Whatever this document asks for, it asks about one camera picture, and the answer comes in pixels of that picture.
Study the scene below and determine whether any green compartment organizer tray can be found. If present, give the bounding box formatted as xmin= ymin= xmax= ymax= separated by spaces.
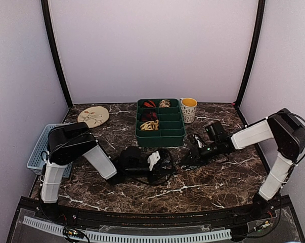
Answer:
xmin=135 ymin=98 xmax=186 ymax=147

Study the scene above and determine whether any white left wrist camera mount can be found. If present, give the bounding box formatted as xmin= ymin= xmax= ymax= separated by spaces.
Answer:
xmin=147 ymin=150 xmax=161 ymax=171

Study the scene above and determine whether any round bird-pattern plate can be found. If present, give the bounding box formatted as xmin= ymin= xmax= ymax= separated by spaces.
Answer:
xmin=77 ymin=106 xmax=109 ymax=129

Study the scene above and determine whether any white mug yellow inside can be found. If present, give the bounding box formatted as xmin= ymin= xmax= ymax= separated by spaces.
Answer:
xmin=180 ymin=98 xmax=198 ymax=124

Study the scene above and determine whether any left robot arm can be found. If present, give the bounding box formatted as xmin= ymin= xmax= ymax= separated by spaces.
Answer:
xmin=40 ymin=123 xmax=175 ymax=221

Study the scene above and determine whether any dark floral necktie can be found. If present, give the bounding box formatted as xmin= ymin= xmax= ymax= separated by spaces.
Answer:
xmin=161 ymin=152 xmax=193 ymax=175

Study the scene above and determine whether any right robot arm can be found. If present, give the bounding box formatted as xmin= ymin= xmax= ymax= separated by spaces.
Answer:
xmin=181 ymin=108 xmax=305 ymax=220

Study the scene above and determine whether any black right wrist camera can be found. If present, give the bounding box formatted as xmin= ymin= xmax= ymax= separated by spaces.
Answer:
xmin=205 ymin=121 xmax=230 ymax=144

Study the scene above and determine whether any white slotted cable duct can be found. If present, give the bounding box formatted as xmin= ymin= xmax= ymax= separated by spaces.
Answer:
xmin=22 ymin=216 xmax=232 ymax=243

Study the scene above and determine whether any black front rail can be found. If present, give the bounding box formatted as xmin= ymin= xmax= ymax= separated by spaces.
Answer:
xmin=14 ymin=195 xmax=297 ymax=230

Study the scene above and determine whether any yellow patterned rolled tie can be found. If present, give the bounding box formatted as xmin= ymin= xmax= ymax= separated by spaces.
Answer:
xmin=140 ymin=120 xmax=159 ymax=131

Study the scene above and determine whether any red navy striped rolled tie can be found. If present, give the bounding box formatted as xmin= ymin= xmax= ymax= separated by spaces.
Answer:
xmin=142 ymin=100 xmax=157 ymax=108

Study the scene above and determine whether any maroon navy striped rolled tie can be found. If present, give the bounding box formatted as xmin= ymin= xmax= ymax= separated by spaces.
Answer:
xmin=140 ymin=111 xmax=158 ymax=122

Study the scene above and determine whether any right black frame post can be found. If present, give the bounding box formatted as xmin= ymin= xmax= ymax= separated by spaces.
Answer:
xmin=234 ymin=0 xmax=267 ymax=108

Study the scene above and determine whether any left black frame post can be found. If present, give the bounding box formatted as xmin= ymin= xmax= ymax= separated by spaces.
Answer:
xmin=40 ymin=0 xmax=73 ymax=109

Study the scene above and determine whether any black frame post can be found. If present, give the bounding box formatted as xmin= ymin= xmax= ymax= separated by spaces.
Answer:
xmin=234 ymin=0 xmax=267 ymax=108
xmin=40 ymin=0 xmax=73 ymax=109

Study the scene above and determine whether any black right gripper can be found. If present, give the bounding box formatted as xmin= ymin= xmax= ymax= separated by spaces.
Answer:
xmin=181 ymin=140 xmax=221 ymax=166

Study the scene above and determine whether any floral cream rolled tie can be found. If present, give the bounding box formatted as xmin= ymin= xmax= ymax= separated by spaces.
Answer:
xmin=159 ymin=99 xmax=171 ymax=108

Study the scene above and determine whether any light blue plastic basket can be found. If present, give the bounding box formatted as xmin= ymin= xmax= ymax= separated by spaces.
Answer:
xmin=27 ymin=124 xmax=64 ymax=175

